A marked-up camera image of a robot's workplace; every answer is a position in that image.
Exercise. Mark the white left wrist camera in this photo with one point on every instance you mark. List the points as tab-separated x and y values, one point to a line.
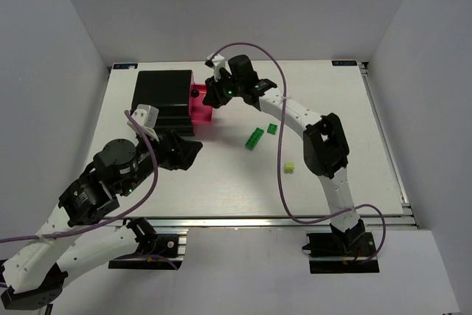
145	117

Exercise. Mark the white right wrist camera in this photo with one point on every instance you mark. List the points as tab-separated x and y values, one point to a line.
215	61

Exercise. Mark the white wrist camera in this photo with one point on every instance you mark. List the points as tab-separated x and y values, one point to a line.
145	117
215	61

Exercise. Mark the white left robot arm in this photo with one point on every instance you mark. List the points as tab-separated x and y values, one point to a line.
37	274

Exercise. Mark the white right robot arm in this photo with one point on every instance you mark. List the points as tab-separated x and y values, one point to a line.
324	144

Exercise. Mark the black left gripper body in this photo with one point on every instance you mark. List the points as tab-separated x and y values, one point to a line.
171	150

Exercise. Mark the small green square lego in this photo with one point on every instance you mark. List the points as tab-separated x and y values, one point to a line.
272	128

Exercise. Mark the left blue corner label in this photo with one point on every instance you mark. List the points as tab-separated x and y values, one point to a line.
124	66

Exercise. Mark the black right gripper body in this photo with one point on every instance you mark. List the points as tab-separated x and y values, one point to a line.
214	89

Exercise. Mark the aluminium table frame rail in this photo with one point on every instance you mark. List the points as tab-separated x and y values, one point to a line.
229	185

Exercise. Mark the long green lego brick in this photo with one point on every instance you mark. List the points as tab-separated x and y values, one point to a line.
254	138

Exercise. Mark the blue corner label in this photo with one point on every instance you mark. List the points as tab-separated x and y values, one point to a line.
124	66
344	62

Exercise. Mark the right blue corner label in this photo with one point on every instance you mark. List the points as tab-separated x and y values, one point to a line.
344	62

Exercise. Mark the pale yellow lego brick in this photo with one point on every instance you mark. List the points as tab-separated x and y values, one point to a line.
288	167

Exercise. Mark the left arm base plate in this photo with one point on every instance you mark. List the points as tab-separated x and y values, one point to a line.
158	248

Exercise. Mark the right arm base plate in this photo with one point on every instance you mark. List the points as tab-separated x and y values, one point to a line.
327	255

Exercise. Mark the black pink drawer cabinet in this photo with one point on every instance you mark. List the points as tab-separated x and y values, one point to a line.
169	92

